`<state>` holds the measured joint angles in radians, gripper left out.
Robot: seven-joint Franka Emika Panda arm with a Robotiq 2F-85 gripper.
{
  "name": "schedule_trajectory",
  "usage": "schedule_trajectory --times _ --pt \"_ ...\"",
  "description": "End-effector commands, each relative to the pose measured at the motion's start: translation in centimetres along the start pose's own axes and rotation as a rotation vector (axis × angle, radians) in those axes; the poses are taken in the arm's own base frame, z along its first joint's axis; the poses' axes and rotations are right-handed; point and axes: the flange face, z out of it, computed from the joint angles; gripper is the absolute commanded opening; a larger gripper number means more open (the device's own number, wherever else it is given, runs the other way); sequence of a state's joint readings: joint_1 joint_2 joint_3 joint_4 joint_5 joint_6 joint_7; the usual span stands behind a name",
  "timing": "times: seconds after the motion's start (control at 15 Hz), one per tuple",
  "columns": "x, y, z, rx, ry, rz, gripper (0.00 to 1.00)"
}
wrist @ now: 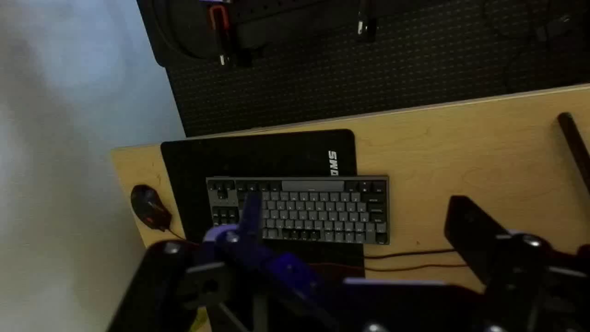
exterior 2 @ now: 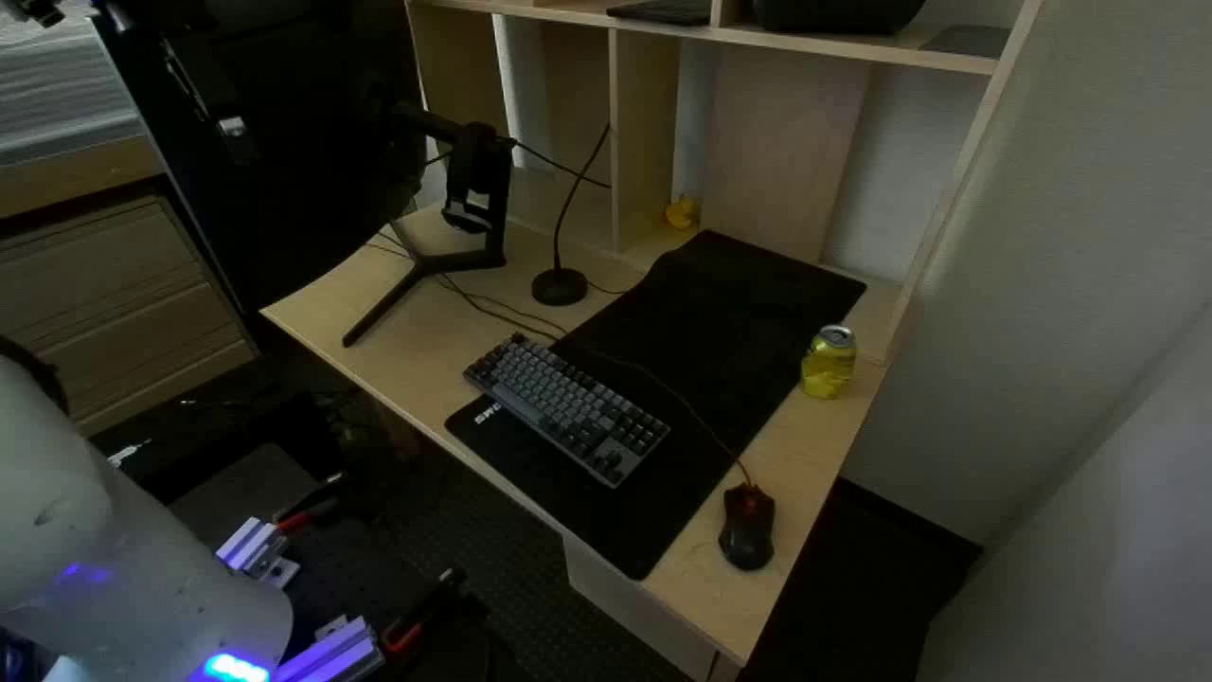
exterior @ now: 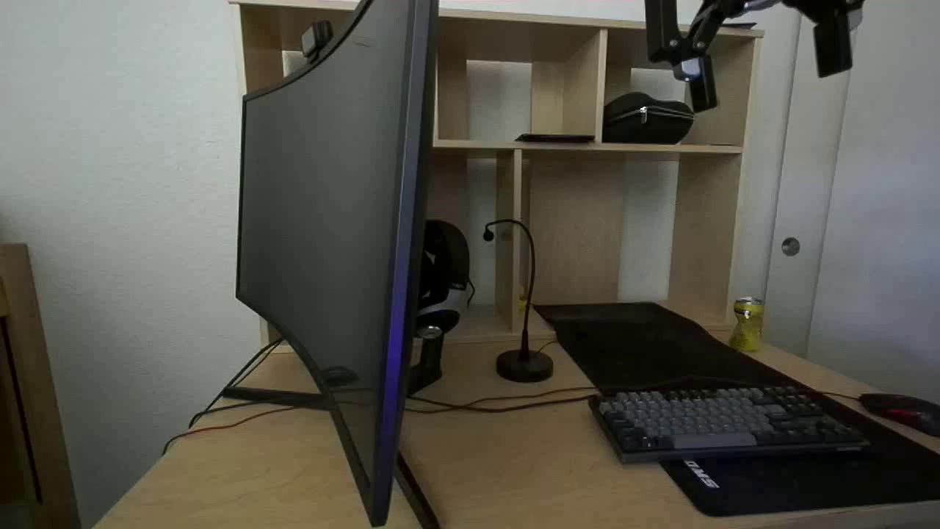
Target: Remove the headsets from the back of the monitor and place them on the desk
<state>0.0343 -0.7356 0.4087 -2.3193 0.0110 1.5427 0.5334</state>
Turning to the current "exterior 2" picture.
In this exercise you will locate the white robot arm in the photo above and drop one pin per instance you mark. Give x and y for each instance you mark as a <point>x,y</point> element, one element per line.
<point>100,569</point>

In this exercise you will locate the black gooseneck desk microphone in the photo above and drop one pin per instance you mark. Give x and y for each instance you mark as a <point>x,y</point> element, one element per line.
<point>562,285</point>

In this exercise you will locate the black desk mat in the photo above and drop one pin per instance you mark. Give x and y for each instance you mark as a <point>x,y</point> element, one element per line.
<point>708,342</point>

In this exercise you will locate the wooden desk hutch shelves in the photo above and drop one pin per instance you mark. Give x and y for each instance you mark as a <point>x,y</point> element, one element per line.
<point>814,147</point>

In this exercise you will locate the black curved monitor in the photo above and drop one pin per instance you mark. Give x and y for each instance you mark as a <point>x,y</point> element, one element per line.
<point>279,127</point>

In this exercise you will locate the grey mechanical keyboard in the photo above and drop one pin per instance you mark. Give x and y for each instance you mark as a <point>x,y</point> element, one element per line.
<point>576,416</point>

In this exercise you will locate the small yellow rubber duck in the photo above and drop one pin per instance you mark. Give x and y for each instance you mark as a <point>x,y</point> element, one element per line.
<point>683,213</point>

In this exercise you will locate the yellow drink can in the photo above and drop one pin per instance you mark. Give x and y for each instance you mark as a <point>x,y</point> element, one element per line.
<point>832,362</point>

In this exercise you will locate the black computer mouse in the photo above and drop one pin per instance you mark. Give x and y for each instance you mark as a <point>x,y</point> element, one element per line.
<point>746,529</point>

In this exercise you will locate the black bag on shelf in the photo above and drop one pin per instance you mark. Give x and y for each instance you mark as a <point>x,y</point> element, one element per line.
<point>833,16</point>

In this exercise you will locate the wooden drawer cabinet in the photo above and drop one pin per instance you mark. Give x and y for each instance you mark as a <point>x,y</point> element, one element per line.
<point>102,282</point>

